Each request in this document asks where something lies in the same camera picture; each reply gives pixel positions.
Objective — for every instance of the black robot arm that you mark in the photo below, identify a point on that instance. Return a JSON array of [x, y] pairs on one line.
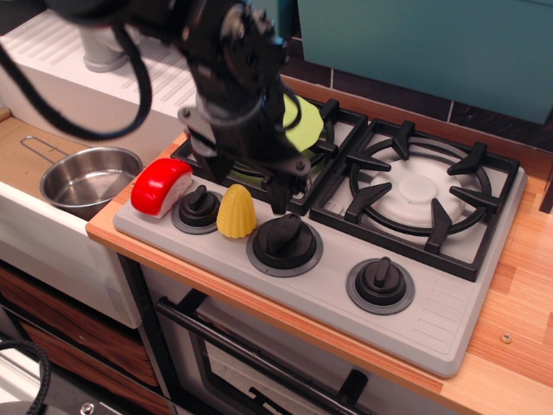
[[235, 59]]

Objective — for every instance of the yellow toy corn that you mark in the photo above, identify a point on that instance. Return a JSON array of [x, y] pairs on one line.
[[236, 217]]

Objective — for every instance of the black burner grate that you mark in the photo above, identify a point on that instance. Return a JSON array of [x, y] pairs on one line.
[[340, 128], [491, 187]]

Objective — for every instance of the red white toy sushi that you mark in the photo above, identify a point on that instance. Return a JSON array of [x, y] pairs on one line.
[[160, 186]]

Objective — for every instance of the black stove knob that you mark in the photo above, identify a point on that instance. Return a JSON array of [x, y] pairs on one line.
[[285, 247], [196, 213], [380, 287]]

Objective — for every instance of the black oven door handle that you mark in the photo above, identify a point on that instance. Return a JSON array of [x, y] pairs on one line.
[[184, 315]]

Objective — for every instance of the black right stove knob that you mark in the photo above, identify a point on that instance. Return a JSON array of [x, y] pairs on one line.
[[380, 287]]

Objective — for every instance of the white toy sink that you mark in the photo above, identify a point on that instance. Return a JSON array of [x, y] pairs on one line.
[[37, 238]]

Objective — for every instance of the grey toy faucet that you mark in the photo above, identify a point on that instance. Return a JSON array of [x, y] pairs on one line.
[[102, 50]]

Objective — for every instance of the grey toy stove top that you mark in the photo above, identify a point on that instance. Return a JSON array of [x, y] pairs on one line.
[[432, 333]]

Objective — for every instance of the light green plastic plate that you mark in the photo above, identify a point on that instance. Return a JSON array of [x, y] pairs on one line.
[[307, 132]]

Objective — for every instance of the black left burner grate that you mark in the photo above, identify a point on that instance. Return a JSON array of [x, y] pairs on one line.
[[340, 128]]

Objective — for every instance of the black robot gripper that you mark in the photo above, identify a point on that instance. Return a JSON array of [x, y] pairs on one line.
[[230, 124]]

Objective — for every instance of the white right burner cap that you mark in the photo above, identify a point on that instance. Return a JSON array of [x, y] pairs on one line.
[[415, 183]]

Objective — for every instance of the black right burner grate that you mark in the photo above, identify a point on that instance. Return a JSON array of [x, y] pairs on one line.
[[491, 187]]

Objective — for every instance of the black middle stove knob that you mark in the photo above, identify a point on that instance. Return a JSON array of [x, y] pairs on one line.
[[285, 247]]

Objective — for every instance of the stainless steel pot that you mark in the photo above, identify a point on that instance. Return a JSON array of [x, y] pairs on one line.
[[86, 181]]

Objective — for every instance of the black left stove knob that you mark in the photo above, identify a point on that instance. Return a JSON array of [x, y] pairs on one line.
[[196, 213]]

